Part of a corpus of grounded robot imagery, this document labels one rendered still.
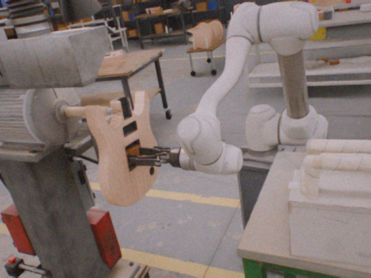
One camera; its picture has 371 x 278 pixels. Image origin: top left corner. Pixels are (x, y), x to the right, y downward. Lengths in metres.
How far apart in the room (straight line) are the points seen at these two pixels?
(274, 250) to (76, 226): 1.01
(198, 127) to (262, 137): 0.87
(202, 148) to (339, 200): 0.38
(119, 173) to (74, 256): 0.63
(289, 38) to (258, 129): 0.57
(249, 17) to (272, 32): 0.10
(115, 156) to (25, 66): 0.40
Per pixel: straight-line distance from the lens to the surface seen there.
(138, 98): 1.41
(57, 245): 1.71
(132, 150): 1.33
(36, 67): 1.15
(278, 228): 1.08
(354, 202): 0.89
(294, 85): 1.55
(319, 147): 0.91
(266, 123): 1.78
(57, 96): 1.37
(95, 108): 1.16
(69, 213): 1.69
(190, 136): 0.97
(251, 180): 1.90
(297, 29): 1.35
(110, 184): 1.23
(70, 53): 1.04
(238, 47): 1.35
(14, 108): 1.40
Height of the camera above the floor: 1.61
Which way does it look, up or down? 25 degrees down
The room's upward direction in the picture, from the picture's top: 10 degrees counter-clockwise
